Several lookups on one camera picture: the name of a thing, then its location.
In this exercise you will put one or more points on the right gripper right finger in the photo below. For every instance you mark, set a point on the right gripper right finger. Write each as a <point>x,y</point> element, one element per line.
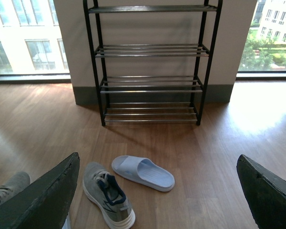
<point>265,193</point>

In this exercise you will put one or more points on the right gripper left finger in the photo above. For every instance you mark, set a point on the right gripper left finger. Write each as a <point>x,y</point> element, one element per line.
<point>45,203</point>

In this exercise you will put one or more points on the grey sneaker navy lining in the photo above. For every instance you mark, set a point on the grey sneaker navy lining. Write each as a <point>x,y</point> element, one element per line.
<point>102,189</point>

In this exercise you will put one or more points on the light blue slide sandal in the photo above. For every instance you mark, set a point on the light blue slide sandal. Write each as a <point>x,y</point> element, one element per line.
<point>143,171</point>

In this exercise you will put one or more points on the black metal shoe rack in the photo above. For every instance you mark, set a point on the black metal shoe rack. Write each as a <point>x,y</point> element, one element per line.
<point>152,98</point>

